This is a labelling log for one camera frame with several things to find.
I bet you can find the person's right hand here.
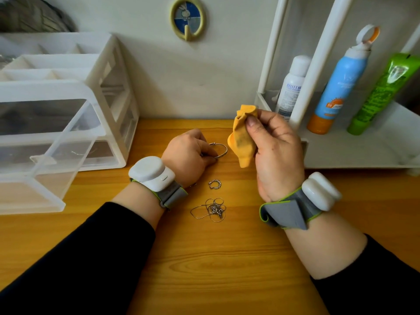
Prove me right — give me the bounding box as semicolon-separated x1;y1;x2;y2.
246;109;306;203

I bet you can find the person's left hand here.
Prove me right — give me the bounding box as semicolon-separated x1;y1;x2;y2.
161;128;219;189

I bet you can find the silver bangle bracelet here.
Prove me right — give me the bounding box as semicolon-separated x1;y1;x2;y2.
201;142;228;159

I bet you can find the yellow polishing cloth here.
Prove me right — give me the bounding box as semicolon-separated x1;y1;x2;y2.
227;104;259;168

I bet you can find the person's left forearm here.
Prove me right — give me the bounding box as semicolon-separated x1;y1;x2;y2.
0;182;165;315

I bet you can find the person's right forearm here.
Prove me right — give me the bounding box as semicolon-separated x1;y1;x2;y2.
285;211;420;315

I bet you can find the white spray bottle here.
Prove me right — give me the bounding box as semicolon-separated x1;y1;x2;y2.
275;55;312;122

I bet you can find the blue orange sunscreen spray can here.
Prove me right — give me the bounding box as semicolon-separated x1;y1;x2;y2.
307;24;381;135

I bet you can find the white shelf rack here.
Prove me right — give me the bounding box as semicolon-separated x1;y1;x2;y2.
255;0;420;176

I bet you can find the green tube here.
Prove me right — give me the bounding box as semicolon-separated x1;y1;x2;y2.
347;52;420;136

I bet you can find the white plastic drawer organizer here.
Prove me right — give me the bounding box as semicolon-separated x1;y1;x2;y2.
0;32;140;172

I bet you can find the clear plastic drawer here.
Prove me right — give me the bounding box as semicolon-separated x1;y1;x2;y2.
0;80;106;215

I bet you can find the dark woven basket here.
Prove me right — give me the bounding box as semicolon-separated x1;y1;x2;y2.
0;0;78;33

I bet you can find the tangled silver chain necklace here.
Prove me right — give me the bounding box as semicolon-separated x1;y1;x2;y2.
190;198;227;223

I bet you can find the white wrist tracker grey strap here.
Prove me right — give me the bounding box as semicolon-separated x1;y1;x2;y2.
259;172;342;231
128;156;189;209

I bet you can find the yellow oval wall hook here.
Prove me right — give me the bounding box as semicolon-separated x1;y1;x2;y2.
169;0;207;42

